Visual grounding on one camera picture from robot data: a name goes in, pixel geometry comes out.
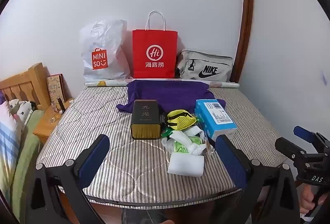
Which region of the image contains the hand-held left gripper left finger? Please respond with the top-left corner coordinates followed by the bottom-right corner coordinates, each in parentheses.
top-left (21, 134), bottom-right (111, 224)

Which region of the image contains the red paper carrier bag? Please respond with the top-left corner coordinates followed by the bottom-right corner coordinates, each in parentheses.
top-left (132, 11), bottom-right (178, 79)

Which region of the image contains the blue tissue pack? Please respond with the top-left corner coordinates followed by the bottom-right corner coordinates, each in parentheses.
top-left (194, 99), bottom-right (238, 143)

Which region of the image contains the white plastic shopping bag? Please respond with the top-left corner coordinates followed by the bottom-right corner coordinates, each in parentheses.
top-left (79, 19), bottom-right (132, 81)

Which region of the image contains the spotted white plush toy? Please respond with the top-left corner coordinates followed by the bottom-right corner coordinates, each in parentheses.
top-left (9, 99), bottom-right (37, 127)

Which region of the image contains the white sock with mint toe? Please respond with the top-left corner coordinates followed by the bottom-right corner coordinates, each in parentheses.
top-left (172, 125), bottom-right (214, 156)

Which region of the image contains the purple towel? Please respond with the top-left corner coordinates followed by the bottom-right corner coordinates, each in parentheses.
top-left (116, 79), bottom-right (227, 114)

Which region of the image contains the grey sports bag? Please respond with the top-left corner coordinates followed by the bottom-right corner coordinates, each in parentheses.
top-left (177, 49), bottom-right (234, 83)

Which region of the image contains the wooden nightstand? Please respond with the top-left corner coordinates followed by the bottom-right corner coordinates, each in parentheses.
top-left (33, 99), bottom-right (75, 144)

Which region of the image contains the rolled paper poster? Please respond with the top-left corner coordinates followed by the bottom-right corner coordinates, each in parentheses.
top-left (84, 78), bottom-right (240, 89)

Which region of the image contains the patterned book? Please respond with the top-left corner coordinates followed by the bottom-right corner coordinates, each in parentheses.
top-left (46, 74), bottom-right (66, 104)

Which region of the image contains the small green wipes packet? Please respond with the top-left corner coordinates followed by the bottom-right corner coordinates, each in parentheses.
top-left (173, 140), bottom-right (193, 155)

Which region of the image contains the wooden bed headboard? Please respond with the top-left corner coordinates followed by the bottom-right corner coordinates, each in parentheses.
top-left (0, 62), bottom-right (51, 111)

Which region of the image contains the yellow mesh pouch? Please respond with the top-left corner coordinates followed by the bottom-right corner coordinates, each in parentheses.
top-left (166, 110), bottom-right (198, 132)

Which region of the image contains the person's right hand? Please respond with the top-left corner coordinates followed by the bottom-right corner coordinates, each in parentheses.
top-left (299, 184), bottom-right (317, 215)

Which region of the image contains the green snack packet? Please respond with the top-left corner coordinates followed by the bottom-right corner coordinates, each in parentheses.
top-left (161, 127), bottom-right (176, 140)

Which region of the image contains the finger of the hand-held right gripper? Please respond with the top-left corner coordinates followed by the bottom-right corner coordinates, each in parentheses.
top-left (293, 125), bottom-right (330, 155)
top-left (275, 137), bottom-right (319, 166)

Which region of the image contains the crumpled white wrapper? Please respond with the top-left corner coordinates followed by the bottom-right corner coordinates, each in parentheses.
top-left (161, 136), bottom-right (181, 156)

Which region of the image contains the grey striped mattress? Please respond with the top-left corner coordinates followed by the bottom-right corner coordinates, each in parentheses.
top-left (36, 86), bottom-right (289, 205)

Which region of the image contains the black rectangular tin box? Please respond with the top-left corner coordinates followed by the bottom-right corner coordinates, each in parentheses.
top-left (130, 99), bottom-right (163, 140)

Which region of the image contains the green bedsheet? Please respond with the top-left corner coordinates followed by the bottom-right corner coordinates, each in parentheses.
top-left (12, 111), bottom-right (44, 214)

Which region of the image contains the brown wooden door frame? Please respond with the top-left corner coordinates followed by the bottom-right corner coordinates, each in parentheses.
top-left (233, 0), bottom-right (254, 83)

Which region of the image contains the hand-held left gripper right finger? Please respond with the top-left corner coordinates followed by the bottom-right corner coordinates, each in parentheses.
top-left (214, 134), bottom-right (302, 224)

